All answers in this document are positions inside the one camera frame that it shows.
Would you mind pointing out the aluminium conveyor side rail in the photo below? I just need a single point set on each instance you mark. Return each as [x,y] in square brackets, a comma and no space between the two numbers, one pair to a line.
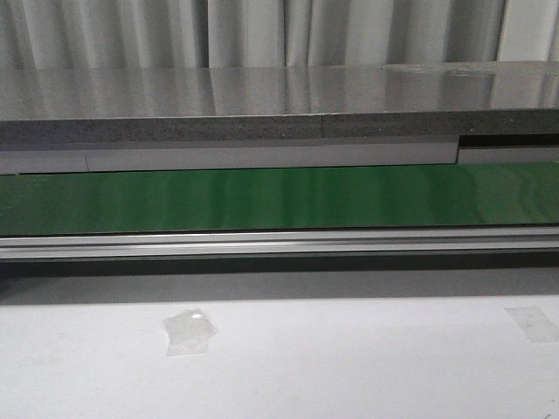
[286,242]

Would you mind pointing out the clear tape strip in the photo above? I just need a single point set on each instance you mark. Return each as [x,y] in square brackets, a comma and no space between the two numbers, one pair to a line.
[536,326]

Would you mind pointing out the crumpled clear tape patch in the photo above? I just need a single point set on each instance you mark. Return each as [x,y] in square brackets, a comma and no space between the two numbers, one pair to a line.
[189,333]

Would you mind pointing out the white pleated curtain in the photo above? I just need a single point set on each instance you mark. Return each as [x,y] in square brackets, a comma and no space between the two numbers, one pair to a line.
[191,34]

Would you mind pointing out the green conveyor belt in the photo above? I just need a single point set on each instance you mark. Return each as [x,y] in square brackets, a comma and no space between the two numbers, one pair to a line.
[279,199]

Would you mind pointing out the grey rear guide panel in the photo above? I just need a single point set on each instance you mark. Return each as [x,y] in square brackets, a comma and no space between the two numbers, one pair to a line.
[323,152]

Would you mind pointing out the grey stone counter slab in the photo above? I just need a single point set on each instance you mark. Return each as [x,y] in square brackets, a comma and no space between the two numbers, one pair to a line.
[115,107]

